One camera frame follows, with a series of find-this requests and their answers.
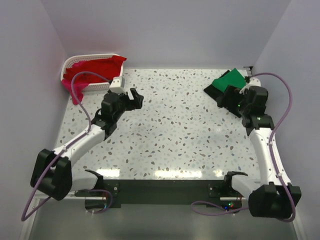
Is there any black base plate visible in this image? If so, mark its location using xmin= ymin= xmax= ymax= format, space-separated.
xmin=75 ymin=179 xmax=243 ymax=211

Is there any green t-shirt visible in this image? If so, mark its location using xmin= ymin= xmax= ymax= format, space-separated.
xmin=212 ymin=68 xmax=246 ymax=93

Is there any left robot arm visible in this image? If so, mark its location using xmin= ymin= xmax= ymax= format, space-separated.
xmin=30 ymin=88 xmax=144 ymax=201

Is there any red t-shirt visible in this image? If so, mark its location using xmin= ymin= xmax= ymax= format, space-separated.
xmin=61 ymin=54 xmax=127 ymax=84

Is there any pink t-shirt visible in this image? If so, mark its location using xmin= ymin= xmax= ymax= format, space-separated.
xmin=61 ymin=62 xmax=87 ymax=105

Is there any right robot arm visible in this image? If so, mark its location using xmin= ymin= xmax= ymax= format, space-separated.
xmin=218 ymin=85 xmax=302 ymax=222

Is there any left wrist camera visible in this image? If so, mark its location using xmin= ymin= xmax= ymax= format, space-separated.
xmin=109 ymin=76 xmax=125 ymax=94

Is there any folded black t-shirt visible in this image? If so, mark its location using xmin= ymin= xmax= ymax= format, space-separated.
xmin=203 ymin=70 xmax=243 ymax=118

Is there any white perforated laundry basket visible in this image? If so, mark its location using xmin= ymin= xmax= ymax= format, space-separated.
xmin=60 ymin=52 xmax=126 ymax=92

